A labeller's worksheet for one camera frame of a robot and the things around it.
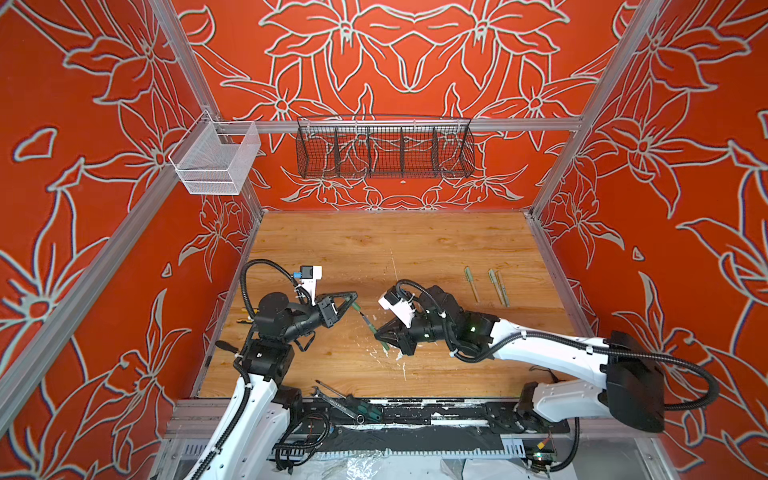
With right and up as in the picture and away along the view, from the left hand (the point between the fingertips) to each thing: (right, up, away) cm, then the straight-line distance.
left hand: (354, 297), depth 69 cm
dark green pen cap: (+1, -2, 0) cm, 2 cm away
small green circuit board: (+45, -37, -1) cm, 58 cm away
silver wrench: (+1, -31, +4) cm, 32 cm away
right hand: (+4, -10, +1) cm, 11 cm away
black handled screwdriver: (-38, -17, +14) cm, 44 cm away
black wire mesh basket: (+7, +45, +28) cm, 54 cm away
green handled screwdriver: (+3, -29, +4) cm, 30 cm away
